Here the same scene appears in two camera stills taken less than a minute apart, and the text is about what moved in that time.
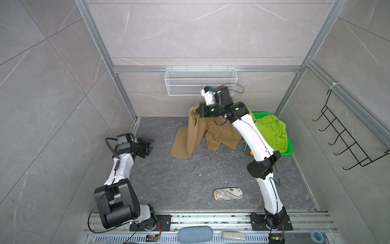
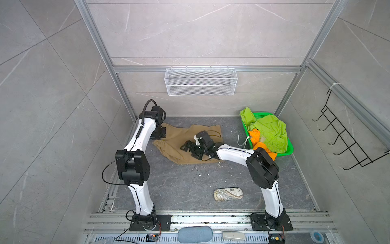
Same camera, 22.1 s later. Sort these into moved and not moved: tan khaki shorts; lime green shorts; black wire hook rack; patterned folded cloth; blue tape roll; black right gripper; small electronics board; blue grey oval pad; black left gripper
Moved: tan khaki shorts; black right gripper; black left gripper
Not moved: blue grey oval pad; black wire hook rack; patterned folded cloth; blue tape roll; lime green shorts; small electronics board
